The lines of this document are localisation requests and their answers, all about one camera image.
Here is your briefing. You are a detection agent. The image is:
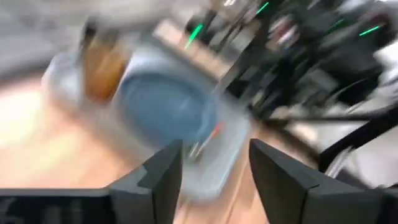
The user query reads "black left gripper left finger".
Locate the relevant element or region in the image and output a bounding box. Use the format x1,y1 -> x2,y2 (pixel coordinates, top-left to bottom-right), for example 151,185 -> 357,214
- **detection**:
108,139 -> 183,224

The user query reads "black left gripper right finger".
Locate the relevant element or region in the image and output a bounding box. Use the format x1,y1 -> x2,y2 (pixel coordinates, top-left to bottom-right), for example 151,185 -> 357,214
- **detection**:
248,138 -> 384,224

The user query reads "red-handled metal utensil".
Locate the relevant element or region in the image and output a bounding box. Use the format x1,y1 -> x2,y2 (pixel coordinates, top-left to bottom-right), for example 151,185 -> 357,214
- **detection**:
188,122 -> 224,160

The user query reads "blue round plate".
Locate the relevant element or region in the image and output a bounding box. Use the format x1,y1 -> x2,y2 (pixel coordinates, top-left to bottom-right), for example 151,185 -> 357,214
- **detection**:
119,72 -> 219,151

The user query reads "gold faceted cup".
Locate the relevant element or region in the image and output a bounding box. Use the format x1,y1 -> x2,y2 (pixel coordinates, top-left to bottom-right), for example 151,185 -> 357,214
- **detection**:
82,32 -> 130,104

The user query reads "grey plastic tray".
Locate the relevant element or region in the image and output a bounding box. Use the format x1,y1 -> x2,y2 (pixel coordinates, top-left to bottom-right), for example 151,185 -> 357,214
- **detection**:
42,40 -> 251,200

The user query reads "black frame strut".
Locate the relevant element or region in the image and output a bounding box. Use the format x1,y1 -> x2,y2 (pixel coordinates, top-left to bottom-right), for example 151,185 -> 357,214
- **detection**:
317,114 -> 398,174

